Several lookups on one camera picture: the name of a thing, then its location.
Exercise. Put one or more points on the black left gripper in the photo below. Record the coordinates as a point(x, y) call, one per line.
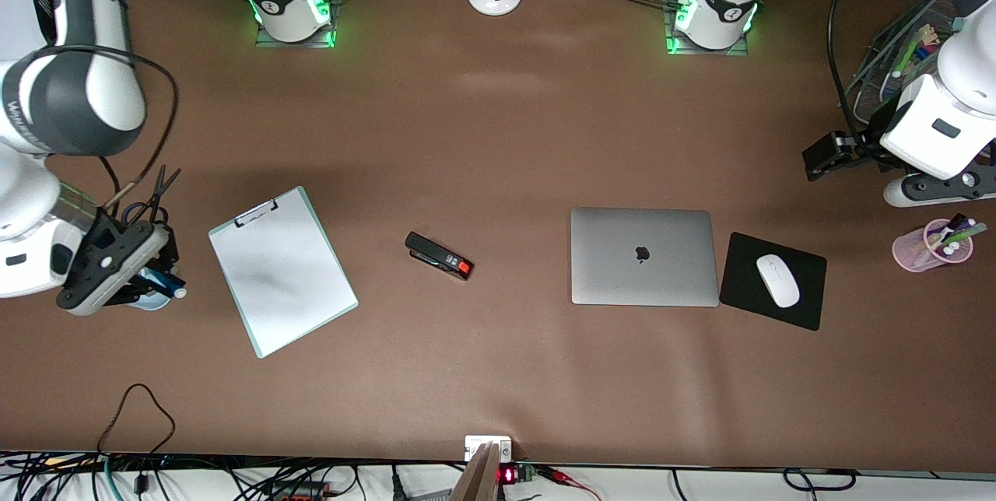
point(865, 149)

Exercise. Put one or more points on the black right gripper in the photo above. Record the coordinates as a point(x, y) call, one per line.
point(158, 271)

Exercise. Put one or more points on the blue marker white cap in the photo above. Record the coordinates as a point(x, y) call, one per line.
point(167, 283)

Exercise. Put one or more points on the silver laptop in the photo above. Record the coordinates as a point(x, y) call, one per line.
point(646, 275)

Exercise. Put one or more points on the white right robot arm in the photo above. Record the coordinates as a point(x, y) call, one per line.
point(78, 96)

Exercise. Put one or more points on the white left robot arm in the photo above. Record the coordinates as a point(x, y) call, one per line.
point(949, 112)

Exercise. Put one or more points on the green marker white tip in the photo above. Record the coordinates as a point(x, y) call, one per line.
point(909, 54)

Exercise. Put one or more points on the black marker in cup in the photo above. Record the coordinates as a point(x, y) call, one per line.
point(955, 222)

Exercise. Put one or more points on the purple marker in cup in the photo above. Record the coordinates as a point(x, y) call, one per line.
point(951, 235)

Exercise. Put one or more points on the green marker in cup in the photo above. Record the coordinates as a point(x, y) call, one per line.
point(969, 233)

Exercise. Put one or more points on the black scissors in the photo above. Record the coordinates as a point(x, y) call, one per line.
point(165, 186)

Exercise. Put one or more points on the grey mesh desk tray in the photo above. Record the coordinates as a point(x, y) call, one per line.
point(879, 73)

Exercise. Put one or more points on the white computer mouse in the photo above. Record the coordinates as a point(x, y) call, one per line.
point(778, 281)

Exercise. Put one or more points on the pink mesh pen cup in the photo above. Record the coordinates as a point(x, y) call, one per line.
point(910, 252)

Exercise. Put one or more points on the teal clipboard with paper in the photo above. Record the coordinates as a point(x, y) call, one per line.
point(288, 291)

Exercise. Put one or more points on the black mouse pad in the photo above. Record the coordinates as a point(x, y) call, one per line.
point(743, 283)

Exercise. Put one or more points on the teal binder clip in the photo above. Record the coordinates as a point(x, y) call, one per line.
point(958, 23)

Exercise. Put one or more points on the black stapler red tip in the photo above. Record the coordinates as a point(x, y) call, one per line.
point(436, 254)

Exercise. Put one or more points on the white paper stack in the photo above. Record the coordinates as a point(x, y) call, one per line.
point(14, 15)

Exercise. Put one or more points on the white socket block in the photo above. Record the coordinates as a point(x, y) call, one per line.
point(476, 445)

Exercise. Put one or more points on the wooden bar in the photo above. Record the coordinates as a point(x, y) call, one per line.
point(478, 478)

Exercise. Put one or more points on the red display circuit board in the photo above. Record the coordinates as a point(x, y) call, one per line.
point(513, 474)

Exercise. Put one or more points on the red clip lead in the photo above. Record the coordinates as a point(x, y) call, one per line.
point(568, 478)

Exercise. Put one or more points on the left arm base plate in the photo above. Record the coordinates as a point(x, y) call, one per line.
point(677, 50)

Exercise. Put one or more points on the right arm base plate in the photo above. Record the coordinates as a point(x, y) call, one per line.
point(268, 40)

